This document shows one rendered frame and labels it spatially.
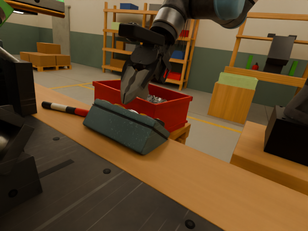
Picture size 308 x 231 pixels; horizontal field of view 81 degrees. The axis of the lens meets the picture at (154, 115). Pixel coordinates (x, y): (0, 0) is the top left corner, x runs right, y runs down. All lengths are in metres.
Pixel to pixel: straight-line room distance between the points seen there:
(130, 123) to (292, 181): 0.37
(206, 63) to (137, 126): 5.46
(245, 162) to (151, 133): 0.28
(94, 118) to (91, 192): 0.17
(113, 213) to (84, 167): 0.09
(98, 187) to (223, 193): 0.16
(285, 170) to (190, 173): 0.27
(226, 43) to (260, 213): 5.48
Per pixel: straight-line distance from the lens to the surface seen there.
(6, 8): 0.28
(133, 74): 0.43
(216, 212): 0.25
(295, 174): 0.52
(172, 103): 0.57
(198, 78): 5.80
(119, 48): 6.46
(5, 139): 0.23
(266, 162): 0.52
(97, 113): 0.37
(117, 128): 0.33
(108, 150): 0.31
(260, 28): 5.65
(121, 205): 0.23
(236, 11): 0.49
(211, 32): 5.76
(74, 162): 0.29
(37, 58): 6.25
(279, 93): 5.69
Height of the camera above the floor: 1.07
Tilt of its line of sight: 20 degrees down
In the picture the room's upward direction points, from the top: 8 degrees clockwise
